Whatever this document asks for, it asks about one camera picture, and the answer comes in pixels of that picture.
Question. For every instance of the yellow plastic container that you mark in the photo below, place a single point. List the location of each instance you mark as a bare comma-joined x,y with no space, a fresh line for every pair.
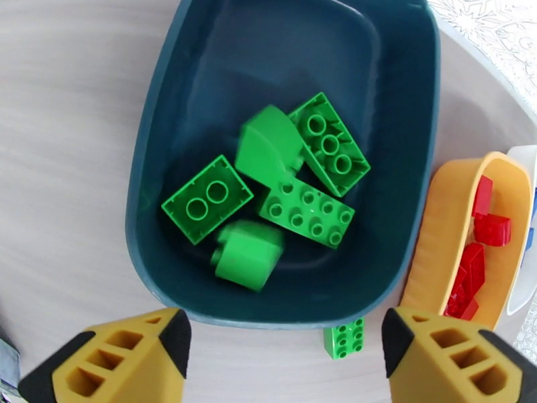
436,229

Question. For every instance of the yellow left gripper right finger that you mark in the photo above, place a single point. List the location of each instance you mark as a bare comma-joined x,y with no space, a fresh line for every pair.
453,364

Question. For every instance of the small red lego brick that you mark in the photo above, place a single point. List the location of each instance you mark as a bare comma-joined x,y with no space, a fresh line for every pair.
493,229

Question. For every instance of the white plastic container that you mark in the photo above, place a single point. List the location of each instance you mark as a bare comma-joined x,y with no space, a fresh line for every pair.
524,158

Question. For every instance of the long red lego brick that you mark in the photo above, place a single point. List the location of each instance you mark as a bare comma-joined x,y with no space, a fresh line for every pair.
461,306
474,267

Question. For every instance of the small curved green lego brick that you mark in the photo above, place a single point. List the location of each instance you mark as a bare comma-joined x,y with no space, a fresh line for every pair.
268,150

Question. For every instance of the long green lego brick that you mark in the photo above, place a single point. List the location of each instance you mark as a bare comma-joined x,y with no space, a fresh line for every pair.
331,150
306,215

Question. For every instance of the dark teal plastic container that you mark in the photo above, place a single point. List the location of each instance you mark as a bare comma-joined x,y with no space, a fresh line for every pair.
293,57

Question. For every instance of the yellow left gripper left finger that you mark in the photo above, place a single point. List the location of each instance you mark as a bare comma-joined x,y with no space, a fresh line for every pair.
117,364

